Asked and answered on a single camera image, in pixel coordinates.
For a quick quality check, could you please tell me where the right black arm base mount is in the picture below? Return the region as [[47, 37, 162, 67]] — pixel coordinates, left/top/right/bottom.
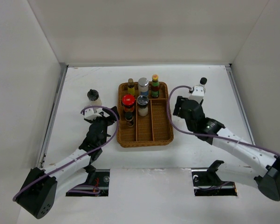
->
[[191, 160, 237, 196]]

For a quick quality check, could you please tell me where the black cap spice bottle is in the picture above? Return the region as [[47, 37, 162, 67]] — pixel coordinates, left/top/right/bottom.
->
[[124, 112, 134, 127]]

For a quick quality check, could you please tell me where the steel top glass grinder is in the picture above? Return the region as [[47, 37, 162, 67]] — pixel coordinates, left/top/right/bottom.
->
[[137, 95, 149, 117]]

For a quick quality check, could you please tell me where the silver lid blue label jar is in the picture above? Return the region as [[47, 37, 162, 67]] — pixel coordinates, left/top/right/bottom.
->
[[138, 77, 149, 96]]

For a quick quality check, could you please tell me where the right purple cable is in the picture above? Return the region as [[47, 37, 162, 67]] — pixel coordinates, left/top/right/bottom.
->
[[168, 85, 280, 161]]

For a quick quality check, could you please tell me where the cork top yellow label bottle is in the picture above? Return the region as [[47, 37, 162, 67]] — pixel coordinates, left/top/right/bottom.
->
[[128, 78, 135, 96]]

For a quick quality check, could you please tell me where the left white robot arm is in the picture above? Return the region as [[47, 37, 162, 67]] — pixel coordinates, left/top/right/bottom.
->
[[13, 106, 120, 219]]

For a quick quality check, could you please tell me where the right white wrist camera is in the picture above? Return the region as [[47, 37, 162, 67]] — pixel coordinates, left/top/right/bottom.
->
[[188, 85, 205, 104]]

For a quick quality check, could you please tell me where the yellow cap green label bottle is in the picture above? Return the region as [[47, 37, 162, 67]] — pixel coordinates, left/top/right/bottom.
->
[[151, 74, 159, 98]]

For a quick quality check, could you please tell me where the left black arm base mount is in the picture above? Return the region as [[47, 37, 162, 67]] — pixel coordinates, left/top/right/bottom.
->
[[66, 169, 110, 197]]

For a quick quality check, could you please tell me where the black cap soy sauce bottle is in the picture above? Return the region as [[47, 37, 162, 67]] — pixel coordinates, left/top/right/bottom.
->
[[199, 77, 207, 88]]

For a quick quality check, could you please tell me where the black lid shaker jar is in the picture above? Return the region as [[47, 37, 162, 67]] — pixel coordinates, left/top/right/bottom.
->
[[87, 89, 102, 109]]

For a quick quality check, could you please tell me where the brown wicker divided basket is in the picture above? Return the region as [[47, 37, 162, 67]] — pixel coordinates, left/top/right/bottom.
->
[[116, 82, 174, 148]]

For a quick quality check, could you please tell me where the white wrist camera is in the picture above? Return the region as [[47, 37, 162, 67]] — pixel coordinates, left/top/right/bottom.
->
[[188, 85, 205, 104], [81, 107, 102, 120]]

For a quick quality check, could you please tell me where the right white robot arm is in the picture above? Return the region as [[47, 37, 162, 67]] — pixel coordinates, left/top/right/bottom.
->
[[173, 96, 280, 201]]

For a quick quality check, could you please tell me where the red lid chili sauce jar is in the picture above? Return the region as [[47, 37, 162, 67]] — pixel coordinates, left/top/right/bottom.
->
[[122, 94, 136, 112]]

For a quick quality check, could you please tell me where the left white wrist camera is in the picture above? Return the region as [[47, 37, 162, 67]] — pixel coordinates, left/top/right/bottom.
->
[[81, 107, 102, 120]]

